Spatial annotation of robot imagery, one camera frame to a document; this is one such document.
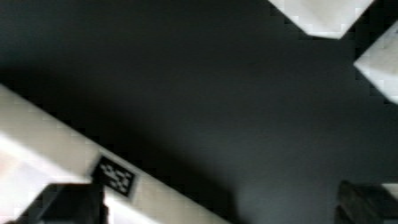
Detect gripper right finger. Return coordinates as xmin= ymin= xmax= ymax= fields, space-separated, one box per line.
xmin=334 ymin=181 xmax=398 ymax=224

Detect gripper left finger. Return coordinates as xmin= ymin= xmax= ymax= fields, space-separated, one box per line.
xmin=16 ymin=183 xmax=108 ymax=224

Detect white square table top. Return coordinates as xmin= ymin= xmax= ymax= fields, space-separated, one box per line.
xmin=0 ymin=86 xmax=231 ymax=224

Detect white leg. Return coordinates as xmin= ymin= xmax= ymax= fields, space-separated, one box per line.
xmin=268 ymin=0 xmax=375 ymax=39
xmin=353 ymin=21 xmax=398 ymax=105

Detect white leg far left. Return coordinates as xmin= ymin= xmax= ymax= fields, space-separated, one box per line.
xmin=268 ymin=0 xmax=375 ymax=39

